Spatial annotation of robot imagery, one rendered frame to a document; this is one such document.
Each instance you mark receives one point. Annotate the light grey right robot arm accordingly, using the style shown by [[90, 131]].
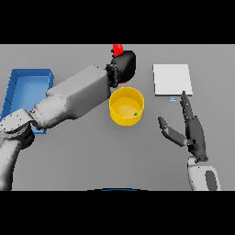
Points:
[[200, 179]]

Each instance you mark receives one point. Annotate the red beaker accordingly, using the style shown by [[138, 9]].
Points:
[[117, 50]]

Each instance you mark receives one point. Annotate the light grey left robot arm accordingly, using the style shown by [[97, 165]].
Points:
[[76, 91]]

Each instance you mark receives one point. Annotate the blue tray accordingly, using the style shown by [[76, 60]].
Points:
[[26, 91]]

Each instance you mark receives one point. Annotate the green nut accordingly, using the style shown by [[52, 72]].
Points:
[[136, 114]]

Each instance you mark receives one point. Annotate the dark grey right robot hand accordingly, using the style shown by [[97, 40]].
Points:
[[195, 131]]

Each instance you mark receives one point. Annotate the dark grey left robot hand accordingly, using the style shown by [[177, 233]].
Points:
[[125, 65]]

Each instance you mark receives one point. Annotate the yellow bowl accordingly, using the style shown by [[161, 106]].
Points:
[[126, 107]]

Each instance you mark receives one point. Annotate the pale square measuring scale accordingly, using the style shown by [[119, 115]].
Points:
[[172, 79]]

